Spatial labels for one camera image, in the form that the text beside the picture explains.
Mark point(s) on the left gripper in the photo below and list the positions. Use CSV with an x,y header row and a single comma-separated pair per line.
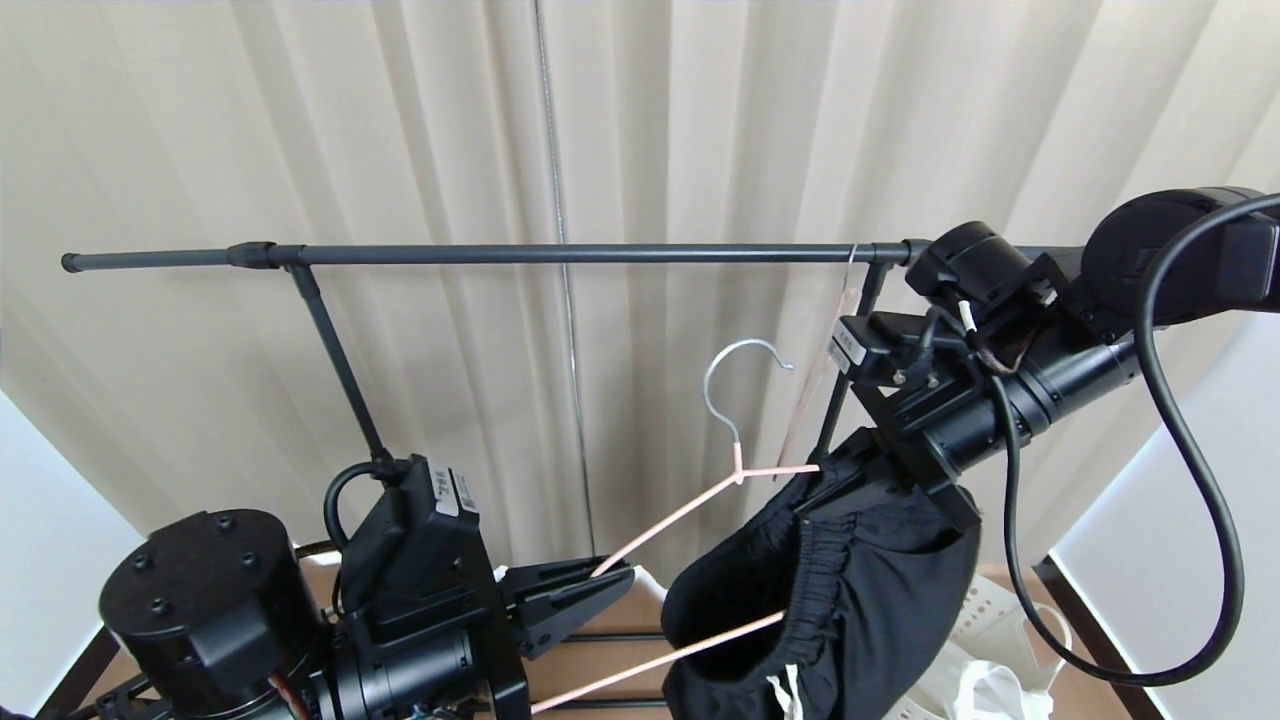
x,y
430,670

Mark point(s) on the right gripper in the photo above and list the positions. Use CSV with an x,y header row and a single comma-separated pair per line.
x,y
1000,420

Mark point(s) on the pink clothes hanger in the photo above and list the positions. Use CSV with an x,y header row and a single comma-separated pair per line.
x,y
740,463
846,305

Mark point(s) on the black shorts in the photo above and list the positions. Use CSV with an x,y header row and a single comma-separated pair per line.
x,y
880,600

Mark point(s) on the white printed T-shirt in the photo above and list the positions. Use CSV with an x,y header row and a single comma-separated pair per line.
x,y
985,695

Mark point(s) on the white laundry basket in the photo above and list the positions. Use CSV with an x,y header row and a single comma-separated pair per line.
x,y
1000,610

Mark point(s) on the black clothes rack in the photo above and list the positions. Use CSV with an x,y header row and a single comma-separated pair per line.
x,y
600,254

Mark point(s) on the grey curtain pull rod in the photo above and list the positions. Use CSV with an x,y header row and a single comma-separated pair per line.
x,y
558,150

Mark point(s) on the beige curtain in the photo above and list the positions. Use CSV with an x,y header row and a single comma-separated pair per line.
x,y
300,120

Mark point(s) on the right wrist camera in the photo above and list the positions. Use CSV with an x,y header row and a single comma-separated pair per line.
x,y
880,345

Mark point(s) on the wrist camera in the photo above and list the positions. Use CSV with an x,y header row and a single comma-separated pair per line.
x,y
430,530
880,345

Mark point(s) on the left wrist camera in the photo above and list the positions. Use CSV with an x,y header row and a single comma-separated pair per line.
x,y
430,530

